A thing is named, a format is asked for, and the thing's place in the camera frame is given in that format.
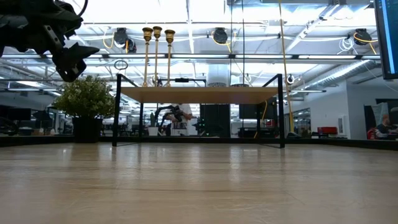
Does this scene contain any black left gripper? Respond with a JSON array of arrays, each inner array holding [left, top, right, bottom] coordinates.
[[18, 0, 101, 83]]

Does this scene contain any tall brass candlestick holder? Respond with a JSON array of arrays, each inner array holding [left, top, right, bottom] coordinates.
[[142, 27, 154, 88], [164, 29, 175, 88], [152, 26, 163, 87]]

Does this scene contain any green white-flowered faux plant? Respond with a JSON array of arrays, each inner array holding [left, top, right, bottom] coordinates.
[[52, 75, 116, 119]]

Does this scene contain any black plant pot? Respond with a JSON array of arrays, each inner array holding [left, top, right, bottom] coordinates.
[[72, 116, 103, 144]]

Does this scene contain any cactus in white pot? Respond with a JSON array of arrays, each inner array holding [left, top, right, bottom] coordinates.
[[147, 111, 159, 137]]

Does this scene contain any person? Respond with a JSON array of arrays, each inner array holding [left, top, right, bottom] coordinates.
[[164, 103, 194, 137], [374, 114, 398, 140]]

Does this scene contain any tall black cabinet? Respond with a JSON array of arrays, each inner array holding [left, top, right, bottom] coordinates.
[[199, 104, 231, 138]]

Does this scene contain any red box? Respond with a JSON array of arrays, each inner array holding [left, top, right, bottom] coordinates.
[[317, 126, 339, 136]]

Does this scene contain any blue-screen computer monitor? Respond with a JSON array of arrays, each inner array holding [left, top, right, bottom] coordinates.
[[374, 0, 398, 80]]

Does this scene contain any black ceiling cable reel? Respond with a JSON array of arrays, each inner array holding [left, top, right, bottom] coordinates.
[[113, 27, 137, 54], [211, 27, 233, 53], [353, 28, 379, 47]]

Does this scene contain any black table edge frame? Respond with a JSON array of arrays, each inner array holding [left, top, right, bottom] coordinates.
[[0, 135, 398, 152]]

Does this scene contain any black hanging cable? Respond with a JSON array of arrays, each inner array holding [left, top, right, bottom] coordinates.
[[229, 0, 233, 88], [241, 0, 246, 87]]

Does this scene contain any yellow hanging hose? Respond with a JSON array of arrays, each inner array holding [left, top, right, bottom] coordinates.
[[278, 0, 295, 134]]

